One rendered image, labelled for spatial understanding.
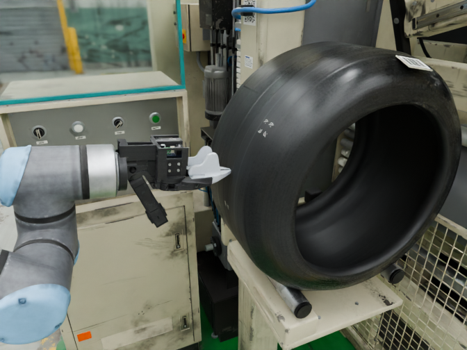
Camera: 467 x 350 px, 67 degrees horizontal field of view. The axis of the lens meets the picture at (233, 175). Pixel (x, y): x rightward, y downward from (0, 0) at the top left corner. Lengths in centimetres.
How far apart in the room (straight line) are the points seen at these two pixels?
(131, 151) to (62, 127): 62
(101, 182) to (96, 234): 74
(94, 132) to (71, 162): 63
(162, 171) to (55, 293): 24
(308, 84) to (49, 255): 49
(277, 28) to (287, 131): 41
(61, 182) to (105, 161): 7
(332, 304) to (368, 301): 10
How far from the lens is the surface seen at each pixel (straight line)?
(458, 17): 103
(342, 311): 102
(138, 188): 63
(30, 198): 60
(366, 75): 67
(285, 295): 88
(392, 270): 100
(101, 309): 154
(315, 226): 108
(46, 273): 55
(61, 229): 64
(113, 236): 133
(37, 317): 54
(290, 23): 98
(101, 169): 59
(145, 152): 61
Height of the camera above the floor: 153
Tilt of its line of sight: 26 degrees down
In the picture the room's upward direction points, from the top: straight up
